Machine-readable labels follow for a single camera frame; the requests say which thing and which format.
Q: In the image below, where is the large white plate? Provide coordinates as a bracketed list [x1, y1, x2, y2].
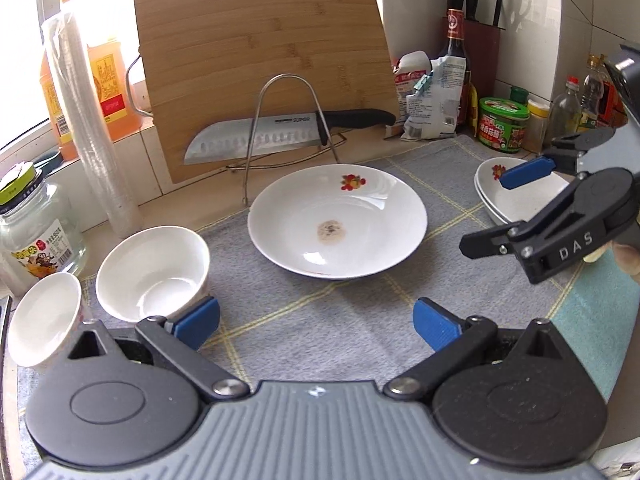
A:
[474, 157, 568, 223]

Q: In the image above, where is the floral bowl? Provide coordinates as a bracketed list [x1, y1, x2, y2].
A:
[8, 272, 85, 370]
[96, 226, 210, 323]

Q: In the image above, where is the white plate back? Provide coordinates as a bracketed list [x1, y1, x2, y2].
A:
[247, 164, 428, 280]

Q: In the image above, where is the grey teal kitchen towel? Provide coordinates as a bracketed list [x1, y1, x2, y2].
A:
[14, 134, 640, 470]

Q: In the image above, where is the santoku kitchen knife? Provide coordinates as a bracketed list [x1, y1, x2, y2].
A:
[183, 108, 396, 165]

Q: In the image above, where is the right gloved hand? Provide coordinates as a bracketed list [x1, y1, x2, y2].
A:
[582, 242, 640, 283]

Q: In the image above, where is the yellow lid spice jar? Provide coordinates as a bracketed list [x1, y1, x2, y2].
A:
[522, 99, 550, 154]

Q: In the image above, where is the clear glass bottle red cap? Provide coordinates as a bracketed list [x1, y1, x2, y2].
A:
[544, 76, 580, 148]

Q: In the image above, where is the yellow label oil bottle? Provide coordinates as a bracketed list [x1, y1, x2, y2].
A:
[577, 54, 605, 132]

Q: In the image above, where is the green lid sauce jar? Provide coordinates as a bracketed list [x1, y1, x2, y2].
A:
[478, 96, 529, 153]

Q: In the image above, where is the green cap small jar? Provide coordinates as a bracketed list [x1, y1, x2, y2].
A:
[509, 86, 529, 105]

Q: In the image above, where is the white plastic bag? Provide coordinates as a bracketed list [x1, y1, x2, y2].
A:
[401, 58, 460, 141]

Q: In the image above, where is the dark red knife block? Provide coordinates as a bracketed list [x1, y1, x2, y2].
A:
[442, 0, 501, 132]

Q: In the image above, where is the dark soy sauce bottle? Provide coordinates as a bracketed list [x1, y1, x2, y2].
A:
[440, 8, 472, 132]

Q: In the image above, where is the glass jar green lid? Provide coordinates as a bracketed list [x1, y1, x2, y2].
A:
[1, 162, 87, 280]

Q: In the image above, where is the red white food packet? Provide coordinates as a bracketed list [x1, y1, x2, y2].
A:
[393, 50, 432, 114]

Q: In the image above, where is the orange oil jug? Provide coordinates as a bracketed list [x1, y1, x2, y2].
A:
[39, 32, 142, 162]

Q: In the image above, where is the bamboo cutting board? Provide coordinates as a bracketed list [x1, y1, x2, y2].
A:
[134, 0, 399, 184]

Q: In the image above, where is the tall plastic wrap roll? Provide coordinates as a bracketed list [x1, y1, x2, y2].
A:
[41, 11, 142, 240]

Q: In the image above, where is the metal wire stand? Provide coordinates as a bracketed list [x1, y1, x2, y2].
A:
[242, 73, 341, 206]

